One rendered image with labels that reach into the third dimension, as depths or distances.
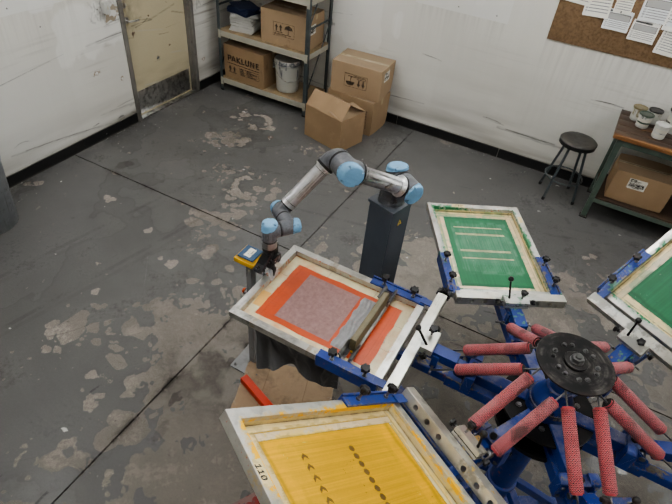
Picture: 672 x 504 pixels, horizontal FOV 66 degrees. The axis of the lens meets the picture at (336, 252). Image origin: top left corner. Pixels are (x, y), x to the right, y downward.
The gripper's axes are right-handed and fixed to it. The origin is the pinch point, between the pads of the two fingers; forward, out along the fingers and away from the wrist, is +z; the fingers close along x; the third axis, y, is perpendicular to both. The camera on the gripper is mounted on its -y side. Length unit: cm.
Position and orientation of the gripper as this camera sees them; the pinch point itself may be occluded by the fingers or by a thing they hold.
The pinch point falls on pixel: (267, 278)
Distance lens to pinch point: 269.4
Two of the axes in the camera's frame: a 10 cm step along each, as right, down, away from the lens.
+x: -8.7, -3.8, 3.1
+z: -0.9, 7.4, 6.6
